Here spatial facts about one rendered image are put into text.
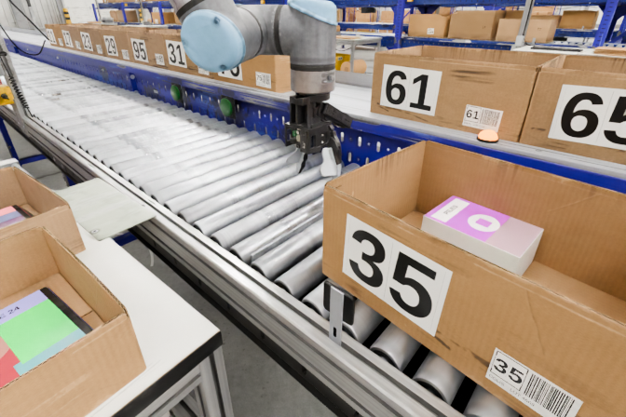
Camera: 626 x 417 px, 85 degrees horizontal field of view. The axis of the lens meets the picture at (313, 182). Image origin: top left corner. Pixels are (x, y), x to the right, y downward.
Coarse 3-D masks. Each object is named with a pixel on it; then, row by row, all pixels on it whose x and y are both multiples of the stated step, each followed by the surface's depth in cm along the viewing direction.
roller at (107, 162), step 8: (216, 128) 130; (224, 128) 131; (232, 128) 133; (192, 136) 123; (200, 136) 124; (208, 136) 126; (160, 144) 115; (168, 144) 116; (176, 144) 118; (128, 152) 109; (136, 152) 109; (144, 152) 111; (152, 152) 112; (104, 160) 103; (112, 160) 104; (120, 160) 105
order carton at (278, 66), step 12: (252, 60) 126; (264, 60) 122; (276, 60) 119; (288, 60) 123; (252, 72) 128; (264, 72) 124; (276, 72) 120; (288, 72) 125; (240, 84) 135; (252, 84) 130; (276, 84) 122; (288, 84) 126
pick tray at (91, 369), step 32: (0, 256) 51; (32, 256) 54; (64, 256) 50; (0, 288) 52; (32, 288) 54; (64, 288) 54; (96, 288) 44; (96, 320) 48; (128, 320) 39; (64, 352) 34; (96, 352) 37; (128, 352) 40; (32, 384) 32; (64, 384) 35; (96, 384) 38; (0, 416) 31; (32, 416) 33; (64, 416) 36
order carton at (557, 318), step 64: (384, 192) 64; (448, 192) 68; (512, 192) 59; (576, 192) 53; (448, 256) 38; (576, 256) 55; (448, 320) 41; (512, 320) 35; (576, 320) 31; (576, 384) 33
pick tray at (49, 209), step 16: (0, 176) 73; (16, 176) 75; (0, 192) 74; (16, 192) 76; (32, 192) 72; (48, 192) 65; (0, 208) 75; (32, 208) 76; (48, 208) 69; (64, 208) 60; (16, 224) 54; (32, 224) 56; (48, 224) 58; (64, 224) 60; (64, 240) 61; (80, 240) 63
